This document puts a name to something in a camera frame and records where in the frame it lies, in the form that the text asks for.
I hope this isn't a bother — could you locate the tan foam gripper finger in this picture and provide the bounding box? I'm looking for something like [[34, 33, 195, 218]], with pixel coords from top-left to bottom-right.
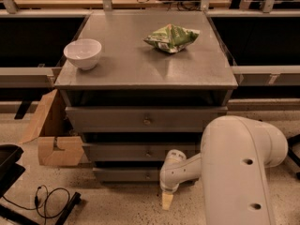
[[161, 191, 173, 211]]

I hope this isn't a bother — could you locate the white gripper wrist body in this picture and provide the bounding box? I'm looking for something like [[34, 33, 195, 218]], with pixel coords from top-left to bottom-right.
[[159, 149, 187, 194]]

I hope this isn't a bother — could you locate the grey bottom drawer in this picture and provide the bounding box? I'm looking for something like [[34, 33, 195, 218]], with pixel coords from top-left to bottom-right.
[[93, 168, 159, 182]]

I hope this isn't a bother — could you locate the grey drawer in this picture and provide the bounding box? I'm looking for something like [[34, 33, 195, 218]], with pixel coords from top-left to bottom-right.
[[82, 142, 200, 161], [93, 168, 159, 182], [66, 106, 227, 133]]

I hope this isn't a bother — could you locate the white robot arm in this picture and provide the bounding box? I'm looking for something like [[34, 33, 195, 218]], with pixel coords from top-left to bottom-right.
[[159, 115, 288, 225]]

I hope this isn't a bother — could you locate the grey middle drawer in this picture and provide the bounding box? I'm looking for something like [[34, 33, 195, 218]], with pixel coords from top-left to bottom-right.
[[82, 142, 200, 161]]

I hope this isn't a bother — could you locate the grey drawer cabinet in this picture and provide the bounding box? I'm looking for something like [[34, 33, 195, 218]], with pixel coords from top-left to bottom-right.
[[55, 10, 237, 171]]

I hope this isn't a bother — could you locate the grey top drawer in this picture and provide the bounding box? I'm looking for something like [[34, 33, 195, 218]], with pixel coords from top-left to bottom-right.
[[66, 106, 227, 133]]

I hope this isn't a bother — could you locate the black stand leg right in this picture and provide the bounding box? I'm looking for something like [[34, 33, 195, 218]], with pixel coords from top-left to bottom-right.
[[288, 134, 300, 167]]

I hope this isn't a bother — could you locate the black stand leg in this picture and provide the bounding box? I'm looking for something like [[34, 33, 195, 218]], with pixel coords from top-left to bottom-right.
[[288, 134, 300, 167], [0, 192, 81, 225]]

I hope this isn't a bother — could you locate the green chip bag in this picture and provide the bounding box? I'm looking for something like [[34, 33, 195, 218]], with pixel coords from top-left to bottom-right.
[[143, 24, 200, 53]]

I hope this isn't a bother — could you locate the white bowl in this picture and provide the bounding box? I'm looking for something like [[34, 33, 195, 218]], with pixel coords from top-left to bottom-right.
[[64, 38, 102, 70]]

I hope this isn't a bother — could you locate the black tray bin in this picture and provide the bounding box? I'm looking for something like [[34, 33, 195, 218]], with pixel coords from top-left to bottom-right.
[[0, 144, 25, 198]]

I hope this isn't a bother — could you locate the black stand leg left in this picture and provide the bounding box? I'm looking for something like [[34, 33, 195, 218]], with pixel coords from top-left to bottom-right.
[[0, 192, 81, 225]]

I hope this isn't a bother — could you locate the black cable on floor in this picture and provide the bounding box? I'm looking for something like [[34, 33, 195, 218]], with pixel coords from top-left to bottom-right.
[[2, 185, 71, 225]]

